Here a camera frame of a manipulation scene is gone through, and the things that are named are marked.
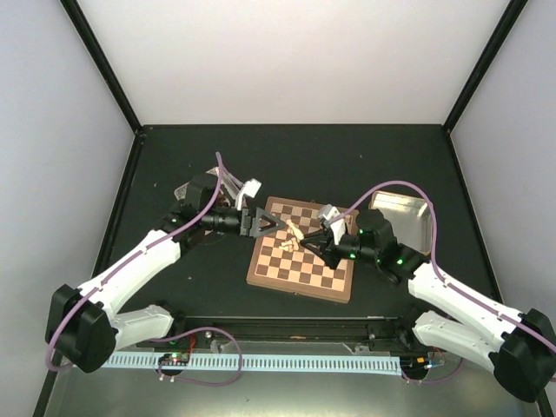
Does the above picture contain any pile of light chess pieces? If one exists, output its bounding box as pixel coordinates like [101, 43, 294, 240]
[279, 219, 305, 253]

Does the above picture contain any yellow tin box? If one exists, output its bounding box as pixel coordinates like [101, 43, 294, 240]
[369, 190, 433, 255]

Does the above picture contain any black frame post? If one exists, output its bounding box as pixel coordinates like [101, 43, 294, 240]
[442, 0, 528, 135]
[60, 0, 142, 134]

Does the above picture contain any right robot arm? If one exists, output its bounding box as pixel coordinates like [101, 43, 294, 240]
[301, 205, 555, 403]

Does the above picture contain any pink embossed tin box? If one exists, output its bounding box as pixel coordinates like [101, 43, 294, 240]
[174, 166, 243, 207]

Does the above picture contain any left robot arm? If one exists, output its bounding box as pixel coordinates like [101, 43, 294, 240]
[45, 172, 286, 373]

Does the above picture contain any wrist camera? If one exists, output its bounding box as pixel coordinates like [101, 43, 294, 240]
[235, 178, 261, 210]
[317, 204, 348, 246]

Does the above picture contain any black frame post left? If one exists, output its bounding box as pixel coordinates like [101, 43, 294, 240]
[60, 0, 142, 134]

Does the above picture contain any small circuit board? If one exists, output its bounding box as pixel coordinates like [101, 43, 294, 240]
[158, 353, 190, 367]

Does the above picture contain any light blue slotted cable duct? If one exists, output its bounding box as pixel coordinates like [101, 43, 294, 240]
[103, 352, 401, 376]

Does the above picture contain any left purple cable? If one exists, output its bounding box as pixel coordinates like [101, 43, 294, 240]
[45, 151, 244, 373]

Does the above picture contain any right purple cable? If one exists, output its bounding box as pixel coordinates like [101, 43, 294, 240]
[332, 180, 556, 353]

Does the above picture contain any black frame post right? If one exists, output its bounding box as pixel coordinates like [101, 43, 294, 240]
[442, 0, 528, 135]

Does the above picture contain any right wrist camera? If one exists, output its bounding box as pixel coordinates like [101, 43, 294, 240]
[317, 204, 348, 246]

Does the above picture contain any wooden chess board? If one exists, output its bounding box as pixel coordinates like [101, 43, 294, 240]
[247, 196, 354, 303]

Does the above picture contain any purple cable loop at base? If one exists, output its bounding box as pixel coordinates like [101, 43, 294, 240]
[156, 328, 248, 387]

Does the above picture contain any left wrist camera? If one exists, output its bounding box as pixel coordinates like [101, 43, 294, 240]
[235, 178, 261, 210]

